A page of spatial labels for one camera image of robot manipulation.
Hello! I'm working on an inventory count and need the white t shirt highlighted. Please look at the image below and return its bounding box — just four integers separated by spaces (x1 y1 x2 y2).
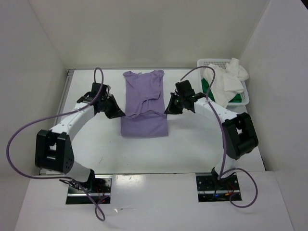
202 58 249 108

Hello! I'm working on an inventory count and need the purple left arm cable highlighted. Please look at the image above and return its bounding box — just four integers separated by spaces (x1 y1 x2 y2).
6 67 106 222

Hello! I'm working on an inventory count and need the white plastic laundry basket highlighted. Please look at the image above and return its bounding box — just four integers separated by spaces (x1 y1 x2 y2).
197 58 249 107

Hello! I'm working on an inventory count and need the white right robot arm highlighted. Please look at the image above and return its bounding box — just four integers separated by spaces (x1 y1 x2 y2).
165 80 258 189

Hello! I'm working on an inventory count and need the green t shirt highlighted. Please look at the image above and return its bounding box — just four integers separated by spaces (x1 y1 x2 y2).
201 78 242 103

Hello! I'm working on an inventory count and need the purple t shirt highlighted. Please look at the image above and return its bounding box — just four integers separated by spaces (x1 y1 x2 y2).
120 70 168 139

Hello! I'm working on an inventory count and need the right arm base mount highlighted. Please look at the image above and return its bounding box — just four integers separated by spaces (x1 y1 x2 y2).
195 173 242 203

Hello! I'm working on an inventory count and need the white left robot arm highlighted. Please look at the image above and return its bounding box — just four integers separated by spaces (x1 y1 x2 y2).
35 83 125 193

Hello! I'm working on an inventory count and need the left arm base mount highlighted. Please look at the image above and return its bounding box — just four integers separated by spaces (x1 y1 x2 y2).
65 176 112 205

